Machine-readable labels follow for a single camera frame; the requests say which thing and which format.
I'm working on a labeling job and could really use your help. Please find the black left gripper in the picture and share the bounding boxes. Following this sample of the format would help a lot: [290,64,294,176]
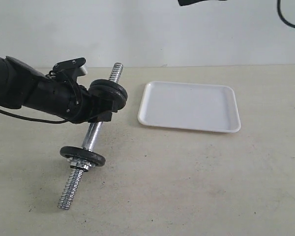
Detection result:
[61,83,119,123]

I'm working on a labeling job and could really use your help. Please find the chrome threaded dumbbell bar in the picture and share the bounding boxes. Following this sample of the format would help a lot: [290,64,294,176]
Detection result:
[58,62,123,210]

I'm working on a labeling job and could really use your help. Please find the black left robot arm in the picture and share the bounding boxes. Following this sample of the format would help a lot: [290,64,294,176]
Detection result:
[0,57,128,124]

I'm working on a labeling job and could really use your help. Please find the white plastic tray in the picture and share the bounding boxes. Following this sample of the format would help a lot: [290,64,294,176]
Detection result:
[137,81,241,133]

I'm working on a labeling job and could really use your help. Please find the black weight plate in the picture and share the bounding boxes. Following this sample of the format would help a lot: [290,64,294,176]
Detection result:
[88,79,120,101]
[111,82,128,110]

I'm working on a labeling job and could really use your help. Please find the black round plastic disc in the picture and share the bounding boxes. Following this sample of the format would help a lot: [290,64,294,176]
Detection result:
[59,146,106,167]

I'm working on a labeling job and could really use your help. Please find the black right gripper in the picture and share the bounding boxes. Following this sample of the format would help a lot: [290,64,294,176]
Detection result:
[178,0,228,7]

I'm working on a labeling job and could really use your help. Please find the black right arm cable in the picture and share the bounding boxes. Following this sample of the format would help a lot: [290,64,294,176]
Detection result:
[276,0,295,30]

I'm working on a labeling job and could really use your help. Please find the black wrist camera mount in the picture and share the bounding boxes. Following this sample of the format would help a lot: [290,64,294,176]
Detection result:
[52,58,88,81]

